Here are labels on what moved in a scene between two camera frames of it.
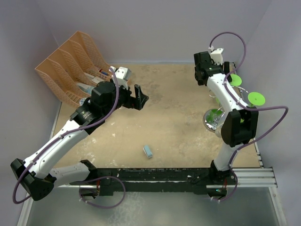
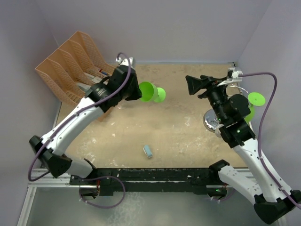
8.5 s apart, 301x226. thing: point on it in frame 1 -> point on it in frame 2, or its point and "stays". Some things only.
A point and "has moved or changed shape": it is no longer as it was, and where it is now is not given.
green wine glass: x=236 y=80 has moved or changed shape
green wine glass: x=255 y=99 stays
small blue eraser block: x=147 y=150 stays
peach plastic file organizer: x=72 y=70 stays
